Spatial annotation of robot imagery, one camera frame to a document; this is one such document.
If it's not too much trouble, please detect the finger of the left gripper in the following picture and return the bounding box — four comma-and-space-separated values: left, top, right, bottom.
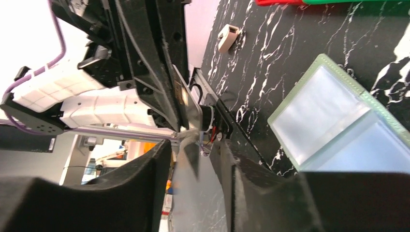
157, 0, 190, 77
116, 0, 181, 132

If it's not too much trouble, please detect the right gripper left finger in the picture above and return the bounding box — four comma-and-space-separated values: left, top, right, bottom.
0, 140, 172, 232

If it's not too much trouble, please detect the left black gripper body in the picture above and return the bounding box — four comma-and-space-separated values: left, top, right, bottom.
51, 0, 135, 91

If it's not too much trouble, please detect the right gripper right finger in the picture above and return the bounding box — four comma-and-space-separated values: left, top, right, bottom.
209, 141, 410, 232

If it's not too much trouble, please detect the green card holder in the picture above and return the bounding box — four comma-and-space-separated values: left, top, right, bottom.
267, 54, 410, 174

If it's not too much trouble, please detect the red bin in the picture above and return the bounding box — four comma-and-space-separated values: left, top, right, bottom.
254, 0, 305, 6

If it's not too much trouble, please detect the black credit card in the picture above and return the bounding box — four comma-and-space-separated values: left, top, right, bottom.
172, 64, 203, 130

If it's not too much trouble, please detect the green bin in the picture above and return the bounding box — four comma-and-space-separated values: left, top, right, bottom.
302, 0, 399, 5

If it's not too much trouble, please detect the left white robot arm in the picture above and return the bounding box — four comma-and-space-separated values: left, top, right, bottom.
0, 0, 189, 135

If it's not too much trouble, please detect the small pink object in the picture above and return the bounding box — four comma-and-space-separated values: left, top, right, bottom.
218, 24, 240, 53

